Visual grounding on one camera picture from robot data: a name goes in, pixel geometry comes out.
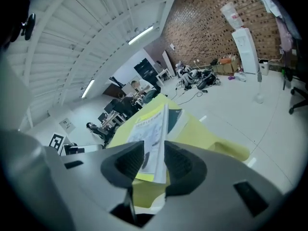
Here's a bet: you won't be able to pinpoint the white printed booklet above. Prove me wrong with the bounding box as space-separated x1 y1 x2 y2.
126 103 170 184

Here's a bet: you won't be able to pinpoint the white leaning board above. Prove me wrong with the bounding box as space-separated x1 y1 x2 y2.
162 50 177 77

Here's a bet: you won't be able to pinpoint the small white table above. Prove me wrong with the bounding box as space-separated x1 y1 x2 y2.
155 68 173 87

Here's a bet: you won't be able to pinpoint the white water dispenser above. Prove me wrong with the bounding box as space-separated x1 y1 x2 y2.
231 27 257 75

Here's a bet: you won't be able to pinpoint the white wall sign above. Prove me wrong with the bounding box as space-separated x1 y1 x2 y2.
59 117 76 136

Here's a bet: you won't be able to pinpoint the cardboard boxes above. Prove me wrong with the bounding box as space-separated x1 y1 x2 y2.
211 55 242 76

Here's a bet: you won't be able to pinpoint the white waste bin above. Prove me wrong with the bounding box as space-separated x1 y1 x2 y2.
258 59 270 77

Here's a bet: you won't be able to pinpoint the water dispenser bottle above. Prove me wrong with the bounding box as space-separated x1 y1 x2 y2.
219 0 244 30

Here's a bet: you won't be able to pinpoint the black floor cable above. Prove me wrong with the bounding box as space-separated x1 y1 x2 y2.
168 87 210 106

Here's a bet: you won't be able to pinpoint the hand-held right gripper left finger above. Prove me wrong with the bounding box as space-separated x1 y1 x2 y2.
44 140 145 226

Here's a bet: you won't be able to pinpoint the long ceiling lamp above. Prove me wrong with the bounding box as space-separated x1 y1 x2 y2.
127 25 154 46
80 79 96 99

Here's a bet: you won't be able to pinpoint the hanging clothes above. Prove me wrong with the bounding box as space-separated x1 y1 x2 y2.
255 0 303 55

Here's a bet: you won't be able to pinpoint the black cabinet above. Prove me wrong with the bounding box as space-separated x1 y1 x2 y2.
133 58 157 82

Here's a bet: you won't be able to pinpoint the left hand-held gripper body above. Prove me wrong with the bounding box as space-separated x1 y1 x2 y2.
49 132 104 156

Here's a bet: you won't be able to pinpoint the black office chair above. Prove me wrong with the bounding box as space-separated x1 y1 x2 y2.
282 56 308 116

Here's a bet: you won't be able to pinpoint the pile of robot parts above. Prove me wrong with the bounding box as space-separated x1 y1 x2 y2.
176 61 221 90

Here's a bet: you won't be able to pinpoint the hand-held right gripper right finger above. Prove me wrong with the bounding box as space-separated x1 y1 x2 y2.
154 140 293 231

